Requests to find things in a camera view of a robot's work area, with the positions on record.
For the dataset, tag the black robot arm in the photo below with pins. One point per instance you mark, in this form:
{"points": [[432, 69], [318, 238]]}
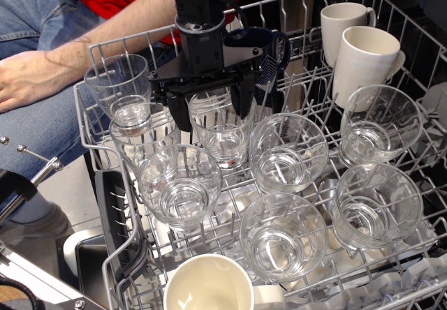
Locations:
{"points": [[206, 7]]}

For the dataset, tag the white mug far back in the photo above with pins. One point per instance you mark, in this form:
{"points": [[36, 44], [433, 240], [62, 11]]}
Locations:
{"points": [[337, 17]]}

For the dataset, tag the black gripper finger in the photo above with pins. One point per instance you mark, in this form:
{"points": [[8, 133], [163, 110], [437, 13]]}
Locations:
{"points": [[242, 88], [179, 110]]}

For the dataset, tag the grey wire dishwasher rack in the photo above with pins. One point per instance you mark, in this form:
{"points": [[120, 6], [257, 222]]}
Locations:
{"points": [[140, 252]]}

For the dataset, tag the metal clamp with black handle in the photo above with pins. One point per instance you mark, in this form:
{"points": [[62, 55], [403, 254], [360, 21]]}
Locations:
{"points": [[17, 189]]}

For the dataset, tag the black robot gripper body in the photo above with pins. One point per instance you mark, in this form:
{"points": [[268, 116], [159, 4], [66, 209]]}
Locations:
{"points": [[204, 62]]}

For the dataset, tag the dark blue mug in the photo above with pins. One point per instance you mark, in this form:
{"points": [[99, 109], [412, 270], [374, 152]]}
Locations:
{"points": [[273, 43]]}

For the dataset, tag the clear glass cup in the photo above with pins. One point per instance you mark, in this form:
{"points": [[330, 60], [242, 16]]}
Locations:
{"points": [[287, 152], [219, 129], [119, 85], [180, 185], [139, 130], [283, 237], [379, 124], [375, 206]]}

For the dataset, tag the cream mug front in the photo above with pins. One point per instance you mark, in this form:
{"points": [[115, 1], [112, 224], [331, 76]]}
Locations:
{"points": [[212, 281]]}

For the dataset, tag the grey sneaker shoe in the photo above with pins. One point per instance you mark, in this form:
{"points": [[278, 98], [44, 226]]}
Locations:
{"points": [[55, 223]]}

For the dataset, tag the person's bare hand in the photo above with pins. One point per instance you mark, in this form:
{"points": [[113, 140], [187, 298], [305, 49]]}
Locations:
{"points": [[32, 76]]}

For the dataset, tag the white mug back right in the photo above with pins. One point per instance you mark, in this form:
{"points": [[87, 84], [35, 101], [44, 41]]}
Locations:
{"points": [[367, 56]]}

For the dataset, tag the white mug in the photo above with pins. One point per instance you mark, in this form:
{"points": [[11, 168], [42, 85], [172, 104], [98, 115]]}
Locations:
{"points": [[337, 17], [367, 56]]}

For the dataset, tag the person's bare forearm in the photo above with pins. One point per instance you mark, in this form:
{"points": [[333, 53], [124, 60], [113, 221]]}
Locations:
{"points": [[140, 16]]}

